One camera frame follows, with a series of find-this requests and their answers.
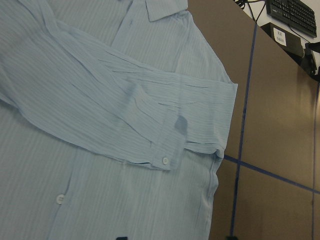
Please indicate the light blue button-up shirt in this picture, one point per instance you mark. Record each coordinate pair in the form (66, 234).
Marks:
(114, 119)

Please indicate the black box with white label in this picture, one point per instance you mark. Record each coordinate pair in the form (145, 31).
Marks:
(286, 40)

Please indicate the black computer keyboard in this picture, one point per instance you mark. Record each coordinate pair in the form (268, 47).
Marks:
(294, 13)

